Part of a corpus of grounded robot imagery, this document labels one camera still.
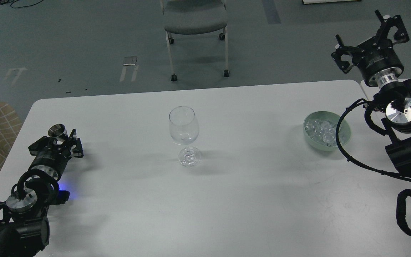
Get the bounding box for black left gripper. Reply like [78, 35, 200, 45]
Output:
[28, 129, 84, 180]

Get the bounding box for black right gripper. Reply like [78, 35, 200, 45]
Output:
[331, 10, 410, 87]

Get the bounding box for steel double jigger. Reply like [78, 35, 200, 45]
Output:
[47, 124, 68, 145]

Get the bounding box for clear ice cubes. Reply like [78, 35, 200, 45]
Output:
[304, 119, 337, 147]

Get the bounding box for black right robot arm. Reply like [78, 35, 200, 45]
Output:
[331, 10, 411, 237]

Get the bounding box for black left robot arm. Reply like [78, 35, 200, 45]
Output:
[0, 124, 84, 257]

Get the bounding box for clear wine glass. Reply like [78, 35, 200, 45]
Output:
[169, 106, 201, 167]

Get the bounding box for green bowl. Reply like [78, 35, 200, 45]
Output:
[302, 111, 352, 151]

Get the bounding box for grey office chair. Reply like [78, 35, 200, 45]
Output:
[160, 0, 230, 82]

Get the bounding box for floor cables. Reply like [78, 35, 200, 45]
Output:
[0, 0, 45, 15]

